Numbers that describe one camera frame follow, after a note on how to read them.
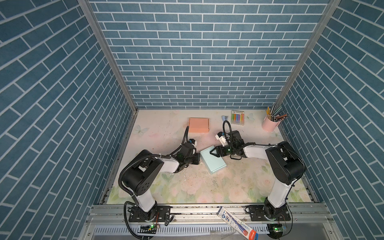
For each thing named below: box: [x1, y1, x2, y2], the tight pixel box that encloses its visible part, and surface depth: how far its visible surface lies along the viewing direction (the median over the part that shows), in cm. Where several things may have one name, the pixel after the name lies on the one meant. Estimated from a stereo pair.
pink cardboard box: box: [188, 117, 210, 133], surface depth 108 cm
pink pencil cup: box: [261, 116, 281, 132], surface depth 107 cm
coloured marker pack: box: [231, 110, 245, 126], surface depth 118 cm
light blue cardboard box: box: [200, 145, 227, 175], surface depth 91 cm
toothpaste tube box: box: [217, 206, 259, 240], surface depth 71 cm
